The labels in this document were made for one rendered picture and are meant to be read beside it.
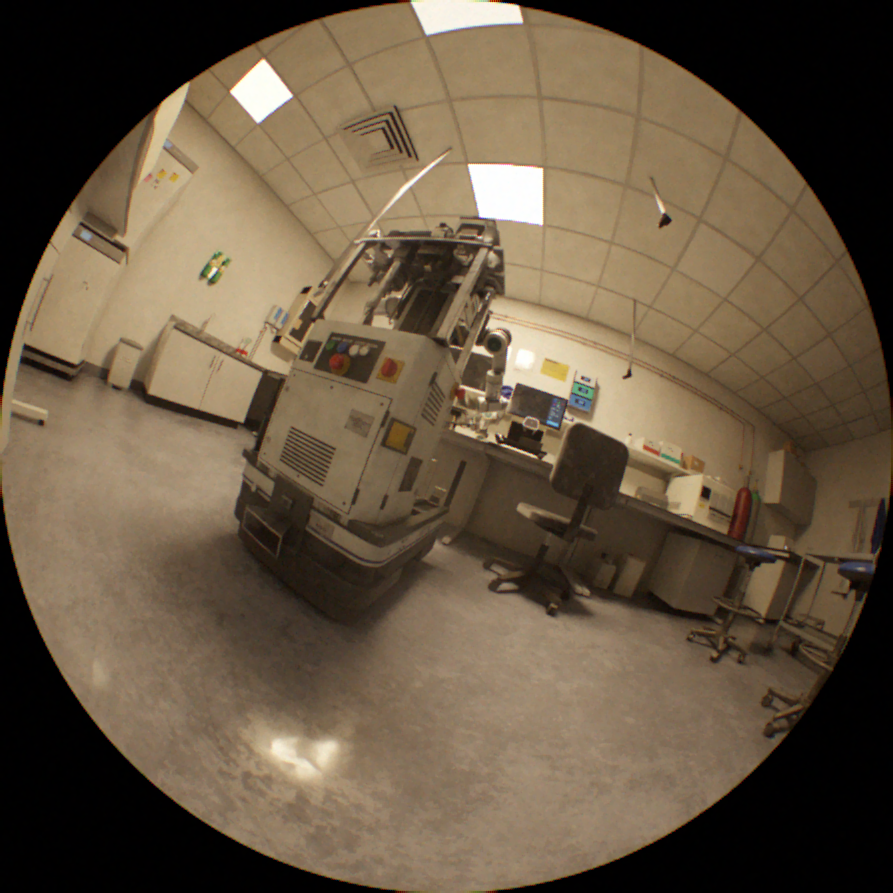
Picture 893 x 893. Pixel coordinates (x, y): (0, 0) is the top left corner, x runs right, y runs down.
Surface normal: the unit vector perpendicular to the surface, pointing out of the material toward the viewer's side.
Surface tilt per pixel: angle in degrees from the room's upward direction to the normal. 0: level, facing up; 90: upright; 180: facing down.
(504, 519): 90
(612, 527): 90
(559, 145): 180
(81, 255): 90
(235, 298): 90
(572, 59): 180
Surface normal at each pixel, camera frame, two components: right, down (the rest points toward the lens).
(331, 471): -0.19, -0.15
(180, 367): 0.90, 0.33
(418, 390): 0.51, 0.14
